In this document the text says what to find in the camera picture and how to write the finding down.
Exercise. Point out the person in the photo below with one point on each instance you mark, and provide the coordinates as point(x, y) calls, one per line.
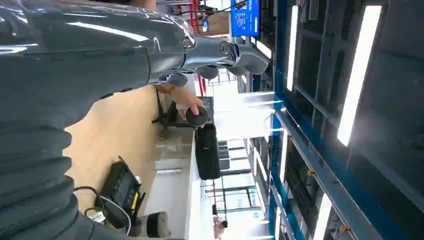
point(218, 228)

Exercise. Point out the black electronic box with antennas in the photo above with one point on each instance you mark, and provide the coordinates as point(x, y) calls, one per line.
point(121, 192)

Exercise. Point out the white counter block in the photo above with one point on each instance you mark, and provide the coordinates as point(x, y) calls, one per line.
point(175, 185)

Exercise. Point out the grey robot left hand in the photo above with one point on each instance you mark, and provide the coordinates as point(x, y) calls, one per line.
point(82, 53)

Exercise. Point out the stack of grey crates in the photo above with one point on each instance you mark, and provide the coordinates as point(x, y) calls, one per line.
point(224, 154)

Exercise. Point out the black tripod stand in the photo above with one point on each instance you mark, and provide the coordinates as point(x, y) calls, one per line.
point(164, 116)

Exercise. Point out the black round disc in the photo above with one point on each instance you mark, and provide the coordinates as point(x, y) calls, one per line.
point(196, 117)

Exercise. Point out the long white ceiling light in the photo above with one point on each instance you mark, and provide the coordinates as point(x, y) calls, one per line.
point(283, 155)
point(322, 218)
point(292, 49)
point(359, 76)

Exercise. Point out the person's hand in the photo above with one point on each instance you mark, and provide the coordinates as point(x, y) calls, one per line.
point(185, 97)

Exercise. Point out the blue display screen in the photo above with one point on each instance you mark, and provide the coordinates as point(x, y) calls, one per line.
point(245, 18)

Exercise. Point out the ribbed grey left arm sleeve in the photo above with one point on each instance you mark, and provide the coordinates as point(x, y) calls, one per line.
point(33, 185)

